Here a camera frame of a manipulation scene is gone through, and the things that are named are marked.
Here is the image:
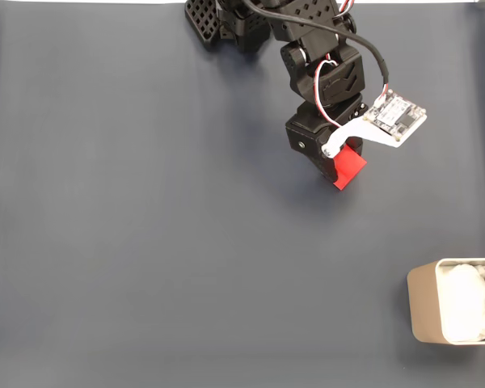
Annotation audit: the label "dark blue table mat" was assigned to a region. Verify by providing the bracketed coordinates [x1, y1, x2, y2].
[0, 2, 485, 388]

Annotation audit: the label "white wrist camera board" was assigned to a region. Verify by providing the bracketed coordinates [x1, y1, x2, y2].
[322, 89, 428, 158]

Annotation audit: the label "beige rounded box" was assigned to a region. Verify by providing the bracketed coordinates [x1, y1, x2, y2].
[407, 257, 485, 346]

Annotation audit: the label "red white servo wires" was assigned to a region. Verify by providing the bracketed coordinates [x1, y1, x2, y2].
[314, 59, 351, 127]

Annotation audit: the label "black camera cable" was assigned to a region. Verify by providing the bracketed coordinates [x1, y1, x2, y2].
[242, 0, 391, 98]

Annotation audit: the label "white crumpled cloth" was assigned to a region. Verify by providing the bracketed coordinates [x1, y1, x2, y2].
[439, 262, 485, 343]

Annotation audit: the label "red cube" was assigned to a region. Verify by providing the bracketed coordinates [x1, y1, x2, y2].
[331, 145, 368, 192]

